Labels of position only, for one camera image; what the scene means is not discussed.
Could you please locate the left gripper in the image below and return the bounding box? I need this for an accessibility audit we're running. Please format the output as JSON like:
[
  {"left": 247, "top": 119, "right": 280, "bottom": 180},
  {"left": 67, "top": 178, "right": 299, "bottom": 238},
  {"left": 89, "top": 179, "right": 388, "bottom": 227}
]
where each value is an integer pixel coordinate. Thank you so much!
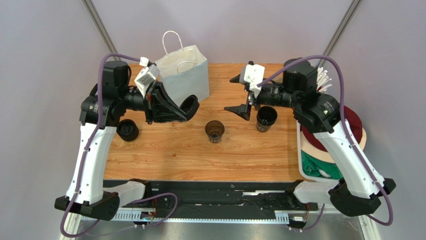
[{"left": 118, "top": 79, "right": 187, "bottom": 125}]

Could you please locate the white paper bag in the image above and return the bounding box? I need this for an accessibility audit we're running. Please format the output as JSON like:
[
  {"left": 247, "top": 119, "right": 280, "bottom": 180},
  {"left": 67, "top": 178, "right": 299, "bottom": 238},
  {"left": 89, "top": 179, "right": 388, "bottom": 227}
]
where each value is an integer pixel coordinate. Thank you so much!
[{"left": 155, "top": 30, "right": 210, "bottom": 106}]

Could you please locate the single black coffee cup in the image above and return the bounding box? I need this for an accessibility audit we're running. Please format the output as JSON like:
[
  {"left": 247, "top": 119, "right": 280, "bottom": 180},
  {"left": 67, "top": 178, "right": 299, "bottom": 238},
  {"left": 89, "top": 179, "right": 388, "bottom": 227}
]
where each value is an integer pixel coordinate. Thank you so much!
[{"left": 204, "top": 120, "right": 225, "bottom": 143}]

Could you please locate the black plastic cup lid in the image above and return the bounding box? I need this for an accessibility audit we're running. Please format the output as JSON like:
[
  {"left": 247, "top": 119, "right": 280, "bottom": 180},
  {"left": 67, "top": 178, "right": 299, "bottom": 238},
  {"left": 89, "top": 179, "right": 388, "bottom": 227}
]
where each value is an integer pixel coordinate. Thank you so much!
[{"left": 179, "top": 94, "right": 200, "bottom": 122}]

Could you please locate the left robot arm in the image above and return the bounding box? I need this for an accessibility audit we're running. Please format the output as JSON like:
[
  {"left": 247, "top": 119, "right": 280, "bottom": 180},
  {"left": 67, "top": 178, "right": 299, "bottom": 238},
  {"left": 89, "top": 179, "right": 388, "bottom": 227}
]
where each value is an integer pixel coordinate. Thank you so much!
[{"left": 54, "top": 60, "right": 200, "bottom": 221}]

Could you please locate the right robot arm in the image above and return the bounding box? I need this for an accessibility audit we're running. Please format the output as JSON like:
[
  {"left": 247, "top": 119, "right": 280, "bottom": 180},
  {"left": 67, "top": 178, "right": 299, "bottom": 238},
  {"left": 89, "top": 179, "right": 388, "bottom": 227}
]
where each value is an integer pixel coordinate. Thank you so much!
[{"left": 226, "top": 57, "right": 396, "bottom": 217}]

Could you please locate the black coffee cup right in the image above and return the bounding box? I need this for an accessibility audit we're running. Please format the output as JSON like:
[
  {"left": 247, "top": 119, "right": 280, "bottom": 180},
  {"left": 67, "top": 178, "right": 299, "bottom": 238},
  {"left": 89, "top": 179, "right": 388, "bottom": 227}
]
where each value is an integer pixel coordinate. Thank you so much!
[{"left": 256, "top": 106, "right": 278, "bottom": 132}]

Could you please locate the black coffee cup left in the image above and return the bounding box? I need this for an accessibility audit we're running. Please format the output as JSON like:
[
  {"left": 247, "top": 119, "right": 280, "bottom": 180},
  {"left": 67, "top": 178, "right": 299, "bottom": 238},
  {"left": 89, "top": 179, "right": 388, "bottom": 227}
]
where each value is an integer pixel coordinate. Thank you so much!
[{"left": 116, "top": 119, "right": 140, "bottom": 142}]

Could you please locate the white paper straws bundle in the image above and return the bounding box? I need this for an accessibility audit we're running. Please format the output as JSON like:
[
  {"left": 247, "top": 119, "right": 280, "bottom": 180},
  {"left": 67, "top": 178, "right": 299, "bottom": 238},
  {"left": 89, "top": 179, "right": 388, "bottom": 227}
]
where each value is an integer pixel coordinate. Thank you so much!
[{"left": 316, "top": 67, "right": 332, "bottom": 93}]

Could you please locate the maroon bucket hat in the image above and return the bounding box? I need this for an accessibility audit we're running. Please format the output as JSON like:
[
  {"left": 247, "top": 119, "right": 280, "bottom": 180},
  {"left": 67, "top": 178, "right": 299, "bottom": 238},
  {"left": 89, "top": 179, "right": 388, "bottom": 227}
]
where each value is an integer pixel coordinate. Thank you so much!
[{"left": 302, "top": 106, "right": 367, "bottom": 167}]

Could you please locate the white plastic basket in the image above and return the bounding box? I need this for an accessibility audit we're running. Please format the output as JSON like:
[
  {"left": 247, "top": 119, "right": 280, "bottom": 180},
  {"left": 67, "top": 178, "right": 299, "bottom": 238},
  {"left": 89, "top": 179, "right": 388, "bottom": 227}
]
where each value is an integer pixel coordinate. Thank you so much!
[{"left": 296, "top": 123, "right": 343, "bottom": 182}]

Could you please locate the green cloth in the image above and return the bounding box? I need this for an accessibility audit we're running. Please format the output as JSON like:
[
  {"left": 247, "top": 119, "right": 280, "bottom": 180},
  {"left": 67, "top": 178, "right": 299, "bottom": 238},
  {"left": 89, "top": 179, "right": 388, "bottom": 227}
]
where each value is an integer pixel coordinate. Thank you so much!
[{"left": 301, "top": 151, "right": 343, "bottom": 180}]

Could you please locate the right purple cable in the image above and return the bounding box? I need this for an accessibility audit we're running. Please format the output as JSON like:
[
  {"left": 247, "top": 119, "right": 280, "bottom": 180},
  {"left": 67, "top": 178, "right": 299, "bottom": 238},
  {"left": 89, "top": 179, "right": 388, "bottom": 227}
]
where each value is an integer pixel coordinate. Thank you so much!
[{"left": 257, "top": 54, "right": 394, "bottom": 233}]

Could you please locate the purple cable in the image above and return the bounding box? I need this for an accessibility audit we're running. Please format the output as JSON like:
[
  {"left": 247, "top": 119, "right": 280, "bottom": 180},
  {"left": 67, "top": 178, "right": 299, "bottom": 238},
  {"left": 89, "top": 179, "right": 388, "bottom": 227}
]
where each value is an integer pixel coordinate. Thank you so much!
[
  {"left": 257, "top": 54, "right": 394, "bottom": 233},
  {"left": 59, "top": 53, "right": 179, "bottom": 238}
]

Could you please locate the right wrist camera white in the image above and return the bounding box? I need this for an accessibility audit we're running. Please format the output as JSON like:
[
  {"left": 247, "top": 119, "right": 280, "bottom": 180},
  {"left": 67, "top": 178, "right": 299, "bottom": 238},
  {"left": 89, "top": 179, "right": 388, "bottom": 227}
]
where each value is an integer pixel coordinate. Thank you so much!
[{"left": 241, "top": 64, "right": 265, "bottom": 84}]

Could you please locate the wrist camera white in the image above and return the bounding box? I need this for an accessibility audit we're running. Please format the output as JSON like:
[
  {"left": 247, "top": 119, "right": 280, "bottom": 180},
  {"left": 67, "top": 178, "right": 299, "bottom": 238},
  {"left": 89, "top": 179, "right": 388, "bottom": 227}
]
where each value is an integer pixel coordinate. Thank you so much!
[
  {"left": 241, "top": 64, "right": 265, "bottom": 84},
  {"left": 134, "top": 57, "right": 160, "bottom": 98}
]

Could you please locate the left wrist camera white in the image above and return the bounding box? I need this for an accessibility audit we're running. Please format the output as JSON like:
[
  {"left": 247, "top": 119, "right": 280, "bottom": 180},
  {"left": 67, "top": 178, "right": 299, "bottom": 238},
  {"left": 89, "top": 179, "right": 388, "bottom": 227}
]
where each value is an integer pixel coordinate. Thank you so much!
[{"left": 134, "top": 57, "right": 160, "bottom": 98}]

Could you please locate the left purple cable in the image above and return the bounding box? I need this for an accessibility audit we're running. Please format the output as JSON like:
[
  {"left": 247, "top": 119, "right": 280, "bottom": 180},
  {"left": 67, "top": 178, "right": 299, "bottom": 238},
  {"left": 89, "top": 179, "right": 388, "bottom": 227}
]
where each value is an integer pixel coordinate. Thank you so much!
[{"left": 59, "top": 53, "right": 179, "bottom": 238}]

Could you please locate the right aluminium frame post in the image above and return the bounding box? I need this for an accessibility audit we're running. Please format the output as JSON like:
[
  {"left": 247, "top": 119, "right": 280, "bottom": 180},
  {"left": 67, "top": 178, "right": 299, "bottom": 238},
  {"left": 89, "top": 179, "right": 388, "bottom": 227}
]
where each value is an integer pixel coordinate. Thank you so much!
[{"left": 323, "top": 0, "right": 363, "bottom": 57}]

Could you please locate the aluminium frame post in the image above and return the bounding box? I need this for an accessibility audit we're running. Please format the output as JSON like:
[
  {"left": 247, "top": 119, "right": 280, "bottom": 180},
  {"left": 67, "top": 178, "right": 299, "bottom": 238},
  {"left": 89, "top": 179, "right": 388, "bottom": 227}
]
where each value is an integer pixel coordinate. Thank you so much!
[
  {"left": 323, "top": 0, "right": 363, "bottom": 57},
  {"left": 81, "top": 0, "right": 118, "bottom": 54}
]

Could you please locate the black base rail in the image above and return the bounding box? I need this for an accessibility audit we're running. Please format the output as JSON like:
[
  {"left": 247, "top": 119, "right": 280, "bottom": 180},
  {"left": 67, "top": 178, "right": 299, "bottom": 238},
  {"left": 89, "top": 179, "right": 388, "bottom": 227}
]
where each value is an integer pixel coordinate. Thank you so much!
[{"left": 103, "top": 179, "right": 320, "bottom": 221}]

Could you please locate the left aluminium frame post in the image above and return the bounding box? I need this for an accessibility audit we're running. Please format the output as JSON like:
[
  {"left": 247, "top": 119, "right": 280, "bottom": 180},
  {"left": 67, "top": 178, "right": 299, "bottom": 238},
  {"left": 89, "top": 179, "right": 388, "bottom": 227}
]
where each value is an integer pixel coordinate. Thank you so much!
[{"left": 81, "top": 0, "right": 118, "bottom": 54}]

